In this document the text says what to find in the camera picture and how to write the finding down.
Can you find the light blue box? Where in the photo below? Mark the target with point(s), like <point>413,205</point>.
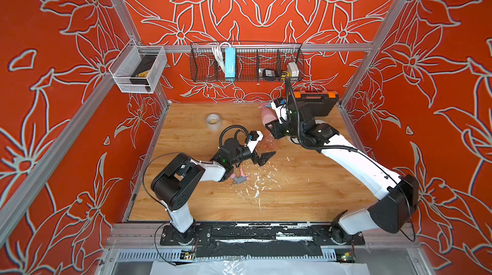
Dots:
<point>230,63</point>

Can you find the opaque pink spray bottle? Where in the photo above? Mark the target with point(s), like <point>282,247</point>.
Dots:
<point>268,115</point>

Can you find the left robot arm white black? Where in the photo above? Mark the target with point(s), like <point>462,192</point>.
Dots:
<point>174,185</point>

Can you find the black yellow tape measure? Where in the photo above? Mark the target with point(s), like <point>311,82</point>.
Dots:
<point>285,75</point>

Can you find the transparent pink spray bottle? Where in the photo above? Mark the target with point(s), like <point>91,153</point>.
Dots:
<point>268,145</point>

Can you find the white small box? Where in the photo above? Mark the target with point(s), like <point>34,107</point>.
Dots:
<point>293,71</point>

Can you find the pink blue spray nozzle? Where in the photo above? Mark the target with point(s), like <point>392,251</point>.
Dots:
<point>267,105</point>

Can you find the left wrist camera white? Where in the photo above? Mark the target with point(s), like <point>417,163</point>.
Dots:
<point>253,140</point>

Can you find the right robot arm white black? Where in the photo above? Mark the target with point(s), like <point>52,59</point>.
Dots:
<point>397,195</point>

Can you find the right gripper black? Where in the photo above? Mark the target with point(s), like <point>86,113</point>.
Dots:
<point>275,129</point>

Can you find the black orange tool case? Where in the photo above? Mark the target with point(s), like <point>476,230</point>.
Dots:
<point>317,104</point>

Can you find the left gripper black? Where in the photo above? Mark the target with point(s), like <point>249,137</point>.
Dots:
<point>262,159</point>

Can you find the clear tape roll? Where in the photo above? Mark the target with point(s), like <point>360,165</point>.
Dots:
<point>214,122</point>

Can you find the black wire basket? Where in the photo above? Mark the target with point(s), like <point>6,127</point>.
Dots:
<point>207,60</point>

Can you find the black round device with label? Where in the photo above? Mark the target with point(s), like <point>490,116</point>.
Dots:
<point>267,74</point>

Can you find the pink grey spray nozzle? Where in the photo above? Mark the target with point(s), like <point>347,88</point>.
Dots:
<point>239,179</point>

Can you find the clear plastic wall bin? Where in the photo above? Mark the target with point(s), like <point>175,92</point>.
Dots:
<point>138,68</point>

